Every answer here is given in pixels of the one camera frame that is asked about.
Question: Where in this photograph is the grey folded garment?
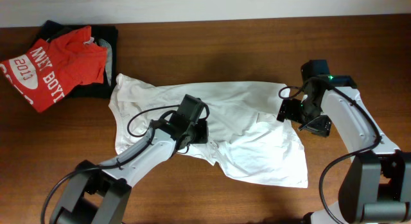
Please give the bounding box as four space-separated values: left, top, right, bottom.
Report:
97 39 113 86

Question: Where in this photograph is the white printed t-shirt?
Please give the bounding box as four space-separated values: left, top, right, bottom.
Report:
109 74 308 188

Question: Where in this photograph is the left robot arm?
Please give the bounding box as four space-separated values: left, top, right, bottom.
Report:
40 94 209 223

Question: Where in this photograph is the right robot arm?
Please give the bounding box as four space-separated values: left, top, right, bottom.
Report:
277 60 410 223

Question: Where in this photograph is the red printed t-shirt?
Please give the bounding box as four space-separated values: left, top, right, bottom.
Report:
1 26 107 113

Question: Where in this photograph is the black folded garment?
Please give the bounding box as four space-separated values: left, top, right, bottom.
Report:
31 20 118 99

